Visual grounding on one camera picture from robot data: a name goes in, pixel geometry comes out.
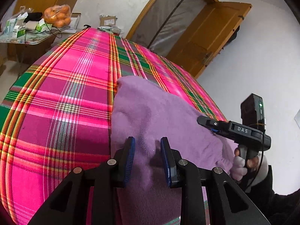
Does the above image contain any purple fleece garment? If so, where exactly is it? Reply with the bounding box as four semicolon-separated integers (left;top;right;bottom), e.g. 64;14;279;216
110;75;240;225

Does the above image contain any black cable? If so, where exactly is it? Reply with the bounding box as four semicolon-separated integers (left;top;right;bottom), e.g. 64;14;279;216
244;126;266;190

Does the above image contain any white carton box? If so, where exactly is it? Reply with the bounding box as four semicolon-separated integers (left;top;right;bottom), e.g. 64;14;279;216
70;13;81;30

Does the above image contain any right hand white glove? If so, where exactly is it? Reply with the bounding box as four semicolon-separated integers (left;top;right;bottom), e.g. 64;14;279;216
230;148;269;186

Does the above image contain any plastic covered doorway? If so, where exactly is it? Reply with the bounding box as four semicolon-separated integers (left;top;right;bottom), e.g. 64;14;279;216
126;0;219;57

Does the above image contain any folding side table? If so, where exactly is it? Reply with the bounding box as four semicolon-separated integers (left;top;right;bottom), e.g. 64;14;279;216
1;26;70;64

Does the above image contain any white green medicine box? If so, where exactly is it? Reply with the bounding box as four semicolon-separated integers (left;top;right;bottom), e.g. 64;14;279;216
12;25;26;39

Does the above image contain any bag of oranges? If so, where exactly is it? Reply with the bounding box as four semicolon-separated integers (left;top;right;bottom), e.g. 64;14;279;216
43;5;71;29

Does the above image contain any cardboard box with label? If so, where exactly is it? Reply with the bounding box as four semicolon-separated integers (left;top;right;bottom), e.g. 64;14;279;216
100;15;117;26

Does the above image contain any black camera box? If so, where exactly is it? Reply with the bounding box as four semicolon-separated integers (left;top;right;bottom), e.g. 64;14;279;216
241;94;266;132

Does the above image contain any pink plaid bed sheet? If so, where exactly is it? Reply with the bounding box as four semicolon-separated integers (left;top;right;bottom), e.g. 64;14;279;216
1;28;225;224

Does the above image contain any wooden door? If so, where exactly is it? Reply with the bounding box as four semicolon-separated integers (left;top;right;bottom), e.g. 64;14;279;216
166;1;252;79

